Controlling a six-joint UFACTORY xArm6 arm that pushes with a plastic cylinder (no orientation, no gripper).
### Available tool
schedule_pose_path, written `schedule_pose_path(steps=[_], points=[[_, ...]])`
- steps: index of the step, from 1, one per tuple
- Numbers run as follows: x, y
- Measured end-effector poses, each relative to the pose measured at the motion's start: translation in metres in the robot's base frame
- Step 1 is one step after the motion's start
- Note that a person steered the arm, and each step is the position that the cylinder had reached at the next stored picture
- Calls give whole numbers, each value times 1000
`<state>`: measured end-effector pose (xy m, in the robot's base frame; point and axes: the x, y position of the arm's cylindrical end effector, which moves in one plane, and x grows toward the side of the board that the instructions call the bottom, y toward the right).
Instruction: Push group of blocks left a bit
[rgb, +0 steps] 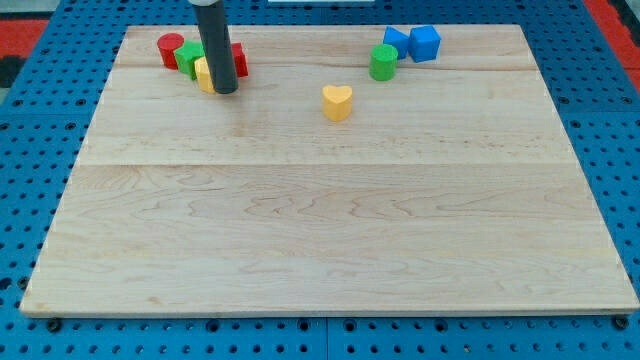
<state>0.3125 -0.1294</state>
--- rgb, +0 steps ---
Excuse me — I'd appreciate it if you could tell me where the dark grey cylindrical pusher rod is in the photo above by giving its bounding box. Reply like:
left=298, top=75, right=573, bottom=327
left=189, top=0, right=238, bottom=94

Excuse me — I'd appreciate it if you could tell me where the green star block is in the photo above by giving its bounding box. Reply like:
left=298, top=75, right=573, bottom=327
left=173, top=40, right=204, bottom=80

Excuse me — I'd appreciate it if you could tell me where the red cylinder block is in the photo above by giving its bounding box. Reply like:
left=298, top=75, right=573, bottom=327
left=156, top=33, right=184, bottom=70

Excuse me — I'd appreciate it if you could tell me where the red block behind rod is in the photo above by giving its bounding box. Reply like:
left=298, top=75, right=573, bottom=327
left=231, top=42, right=249, bottom=78

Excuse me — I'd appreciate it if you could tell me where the yellow block behind rod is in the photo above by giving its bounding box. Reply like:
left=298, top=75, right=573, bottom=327
left=194, top=57, right=216, bottom=94

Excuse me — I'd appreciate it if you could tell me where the yellow heart block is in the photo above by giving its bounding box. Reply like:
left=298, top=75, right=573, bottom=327
left=322, top=85, right=353, bottom=122

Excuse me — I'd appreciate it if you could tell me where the green cylinder block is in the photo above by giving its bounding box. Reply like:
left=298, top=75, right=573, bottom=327
left=369, top=43, right=398, bottom=81

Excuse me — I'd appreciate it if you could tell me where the blue triangular block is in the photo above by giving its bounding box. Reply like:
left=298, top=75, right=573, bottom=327
left=383, top=26, right=409, bottom=60

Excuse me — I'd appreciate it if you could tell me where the blue cube block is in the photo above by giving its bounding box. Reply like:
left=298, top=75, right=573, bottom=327
left=408, top=25, right=441, bottom=62

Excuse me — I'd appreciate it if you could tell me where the light wooden board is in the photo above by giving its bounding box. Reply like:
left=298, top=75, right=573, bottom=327
left=20, top=25, right=639, bottom=318

